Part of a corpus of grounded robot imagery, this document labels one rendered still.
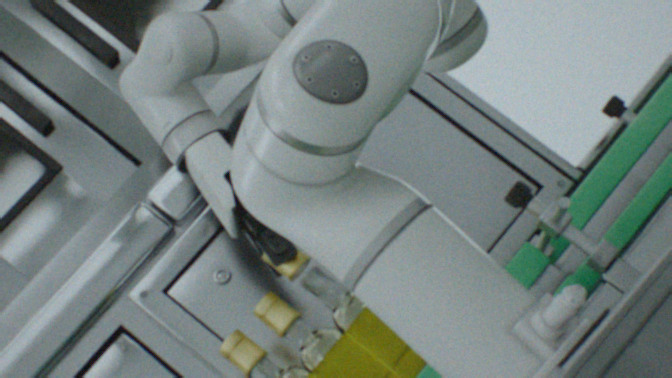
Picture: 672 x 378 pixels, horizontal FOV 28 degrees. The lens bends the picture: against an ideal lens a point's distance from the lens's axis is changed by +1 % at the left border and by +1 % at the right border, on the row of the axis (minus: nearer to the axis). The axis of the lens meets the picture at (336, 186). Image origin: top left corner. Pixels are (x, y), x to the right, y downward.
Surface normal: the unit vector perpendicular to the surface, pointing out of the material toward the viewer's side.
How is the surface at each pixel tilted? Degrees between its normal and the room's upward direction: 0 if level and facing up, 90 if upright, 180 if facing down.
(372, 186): 53
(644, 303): 94
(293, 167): 115
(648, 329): 90
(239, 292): 90
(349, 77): 103
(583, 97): 90
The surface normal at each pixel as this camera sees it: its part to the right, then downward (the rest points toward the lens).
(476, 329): -0.18, -0.07
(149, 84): -0.50, 0.48
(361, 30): 0.24, -0.55
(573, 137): 0.00, -0.33
